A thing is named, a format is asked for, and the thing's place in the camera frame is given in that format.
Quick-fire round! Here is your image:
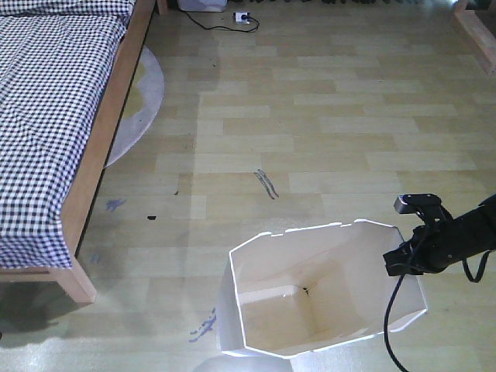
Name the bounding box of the round grey yellow rug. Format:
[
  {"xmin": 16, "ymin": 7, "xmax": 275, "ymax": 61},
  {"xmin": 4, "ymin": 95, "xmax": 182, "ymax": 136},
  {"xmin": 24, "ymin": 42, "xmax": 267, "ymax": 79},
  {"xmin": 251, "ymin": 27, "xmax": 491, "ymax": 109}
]
[{"xmin": 105, "ymin": 46, "xmax": 166, "ymax": 167}]

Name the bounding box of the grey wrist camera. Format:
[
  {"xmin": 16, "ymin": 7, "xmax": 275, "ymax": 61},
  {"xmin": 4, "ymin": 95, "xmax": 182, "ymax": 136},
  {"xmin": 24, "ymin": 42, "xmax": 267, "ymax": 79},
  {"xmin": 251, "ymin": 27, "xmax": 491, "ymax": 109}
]
[{"xmin": 394, "ymin": 194, "xmax": 442, "ymax": 214}]

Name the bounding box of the wooden furniture leg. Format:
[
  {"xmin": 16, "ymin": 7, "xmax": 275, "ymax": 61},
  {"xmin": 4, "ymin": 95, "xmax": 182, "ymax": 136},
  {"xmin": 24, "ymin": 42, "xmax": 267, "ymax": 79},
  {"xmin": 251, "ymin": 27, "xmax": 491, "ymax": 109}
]
[{"xmin": 452, "ymin": 1, "xmax": 495, "ymax": 74}]

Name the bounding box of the black appliance power cord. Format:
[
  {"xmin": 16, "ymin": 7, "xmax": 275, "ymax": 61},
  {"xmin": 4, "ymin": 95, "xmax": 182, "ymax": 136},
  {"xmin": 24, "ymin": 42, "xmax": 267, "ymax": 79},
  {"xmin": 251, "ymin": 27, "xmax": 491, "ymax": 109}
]
[{"xmin": 181, "ymin": 9, "xmax": 261, "ymax": 34}]

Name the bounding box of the wooden bed frame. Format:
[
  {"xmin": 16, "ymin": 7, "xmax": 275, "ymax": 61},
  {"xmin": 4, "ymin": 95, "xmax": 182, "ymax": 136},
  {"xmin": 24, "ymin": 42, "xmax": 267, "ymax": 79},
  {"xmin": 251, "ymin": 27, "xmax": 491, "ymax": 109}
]
[{"xmin": 1, "ymin": 1, "xmax": 159, "ymax": 303}]

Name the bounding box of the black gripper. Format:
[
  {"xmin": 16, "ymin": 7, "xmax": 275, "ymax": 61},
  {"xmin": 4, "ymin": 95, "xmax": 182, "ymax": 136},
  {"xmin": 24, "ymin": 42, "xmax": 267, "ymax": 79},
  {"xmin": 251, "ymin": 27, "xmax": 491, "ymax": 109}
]
[{"xmin": 383, "ymin": 226, "xmax": 457, "ymax": 277}]

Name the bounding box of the black white checkered bedsheet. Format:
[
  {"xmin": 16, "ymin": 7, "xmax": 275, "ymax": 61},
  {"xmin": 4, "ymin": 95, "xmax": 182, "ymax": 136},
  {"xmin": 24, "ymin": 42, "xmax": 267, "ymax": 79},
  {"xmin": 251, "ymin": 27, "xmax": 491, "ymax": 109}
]
[{"xmin": 1, "ymin": 1, "xmax": 135, "ymax": 269}]

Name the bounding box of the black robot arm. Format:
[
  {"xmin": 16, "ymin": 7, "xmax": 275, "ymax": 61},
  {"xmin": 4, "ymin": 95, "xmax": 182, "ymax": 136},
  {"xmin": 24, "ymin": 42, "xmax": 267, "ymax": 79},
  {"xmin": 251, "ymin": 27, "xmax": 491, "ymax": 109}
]
[{"xmin": 383, "ymin": 194, "xmax": 495, "ymax": 277}]

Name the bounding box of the silver floor power outlet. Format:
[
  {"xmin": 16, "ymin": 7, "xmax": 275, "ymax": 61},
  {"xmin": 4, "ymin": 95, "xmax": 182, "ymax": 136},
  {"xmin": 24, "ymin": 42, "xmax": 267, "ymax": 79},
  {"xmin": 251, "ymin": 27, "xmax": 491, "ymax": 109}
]
[{"xmin": 233, "ymin": 12, "xmax": 250, "ymax": 24}]

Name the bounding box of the white plastic trash bin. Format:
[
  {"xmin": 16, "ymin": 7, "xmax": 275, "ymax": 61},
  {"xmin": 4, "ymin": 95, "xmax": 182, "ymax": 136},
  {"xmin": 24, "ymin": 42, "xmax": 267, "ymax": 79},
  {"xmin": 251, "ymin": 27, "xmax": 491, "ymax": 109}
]
[{"xmin": 216, "ymin": 219, "xmax": 428, "ymax": 359}]

